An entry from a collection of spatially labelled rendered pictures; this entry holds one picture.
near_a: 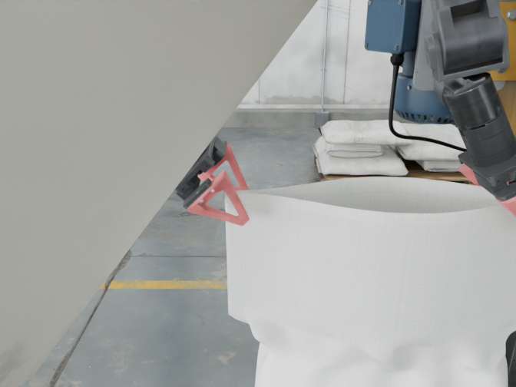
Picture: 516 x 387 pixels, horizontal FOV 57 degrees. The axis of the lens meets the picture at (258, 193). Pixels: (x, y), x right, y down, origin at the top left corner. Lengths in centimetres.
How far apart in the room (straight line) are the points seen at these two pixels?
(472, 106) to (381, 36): 32
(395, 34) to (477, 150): 30
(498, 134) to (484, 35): 12
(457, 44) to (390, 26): 29
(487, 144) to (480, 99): 6
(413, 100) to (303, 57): 475
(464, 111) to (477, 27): 10
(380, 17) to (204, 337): 155
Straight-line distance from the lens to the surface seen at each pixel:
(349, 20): 571
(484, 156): 66
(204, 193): 59
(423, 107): 94
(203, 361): 199
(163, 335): 214
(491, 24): 62
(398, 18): 87
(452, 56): 62
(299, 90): 570
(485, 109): 64
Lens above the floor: 128
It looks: 21 degrees down
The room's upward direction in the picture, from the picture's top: straight up
